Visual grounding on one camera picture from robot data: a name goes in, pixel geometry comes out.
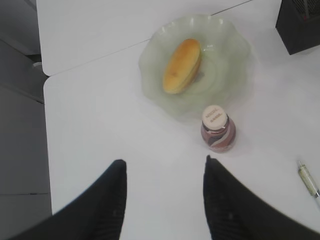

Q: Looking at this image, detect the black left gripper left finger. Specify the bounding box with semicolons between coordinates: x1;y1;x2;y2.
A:
13;159;127;240

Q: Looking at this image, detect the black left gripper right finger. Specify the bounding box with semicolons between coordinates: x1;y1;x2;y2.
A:
203;156;320;240

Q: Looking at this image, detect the beige white click pen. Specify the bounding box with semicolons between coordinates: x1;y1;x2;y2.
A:
296;159;320;208

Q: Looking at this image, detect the brown Nescafe coffee bottle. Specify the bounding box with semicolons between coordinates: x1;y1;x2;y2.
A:
200;105;236;153

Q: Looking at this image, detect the golden bread roll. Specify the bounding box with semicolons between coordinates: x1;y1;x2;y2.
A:
162;38;202;94

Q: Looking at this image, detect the translucent green wavy plate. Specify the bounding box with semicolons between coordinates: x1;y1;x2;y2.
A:
138;14;251;118

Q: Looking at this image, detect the black mesh pen holder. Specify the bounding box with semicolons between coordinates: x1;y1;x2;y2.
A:
275;0;320;55

